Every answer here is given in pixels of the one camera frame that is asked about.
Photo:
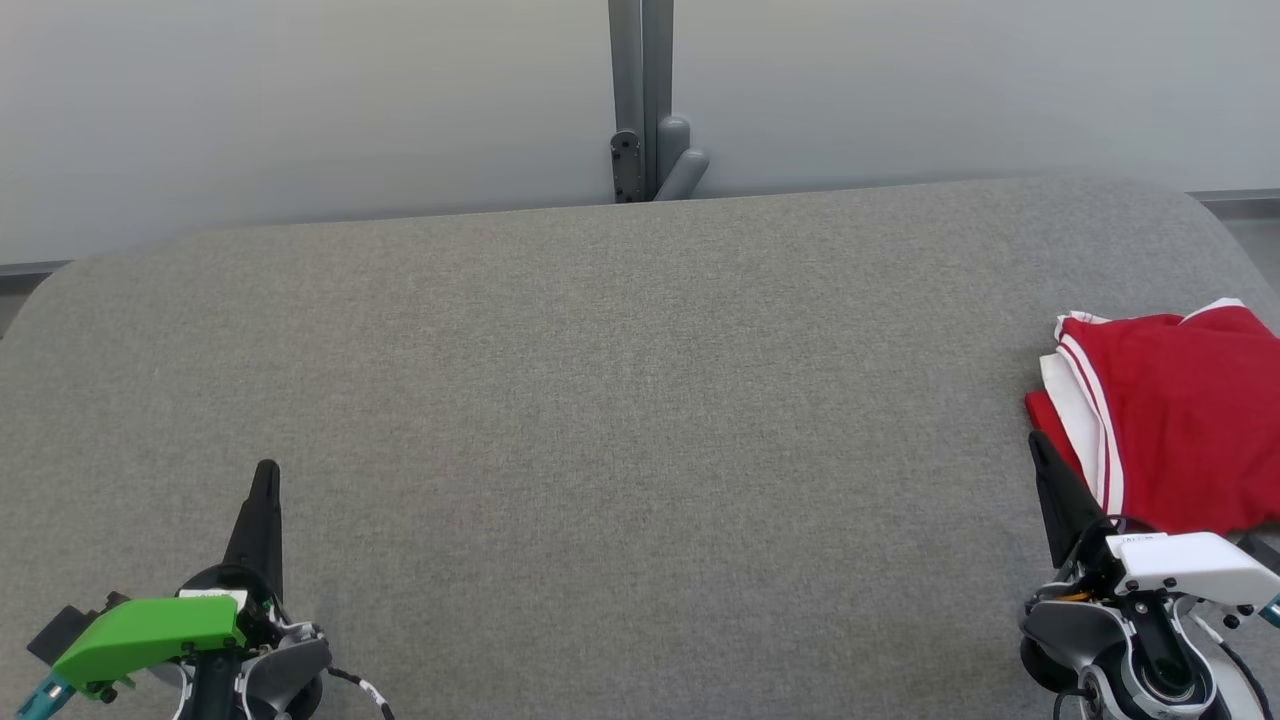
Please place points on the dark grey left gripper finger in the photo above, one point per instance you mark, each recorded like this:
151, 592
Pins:
262, 530

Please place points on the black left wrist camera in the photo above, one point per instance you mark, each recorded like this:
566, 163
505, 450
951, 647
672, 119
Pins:
60, 630

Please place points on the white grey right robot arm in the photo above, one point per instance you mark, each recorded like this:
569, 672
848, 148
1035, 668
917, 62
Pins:
1070, 630

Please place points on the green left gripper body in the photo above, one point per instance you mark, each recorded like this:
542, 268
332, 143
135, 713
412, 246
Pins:
150, 630

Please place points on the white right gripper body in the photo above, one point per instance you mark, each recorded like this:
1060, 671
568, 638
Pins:
1200, 565

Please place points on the grey metal post bracket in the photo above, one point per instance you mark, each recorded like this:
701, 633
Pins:
655, 60

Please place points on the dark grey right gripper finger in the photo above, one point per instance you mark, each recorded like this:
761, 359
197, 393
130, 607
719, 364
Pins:
1065, 510

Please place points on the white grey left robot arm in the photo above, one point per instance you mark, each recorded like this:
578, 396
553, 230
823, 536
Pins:
290, 660

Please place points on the red white jersey shirt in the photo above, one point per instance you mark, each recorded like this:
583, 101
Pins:
1180, 430

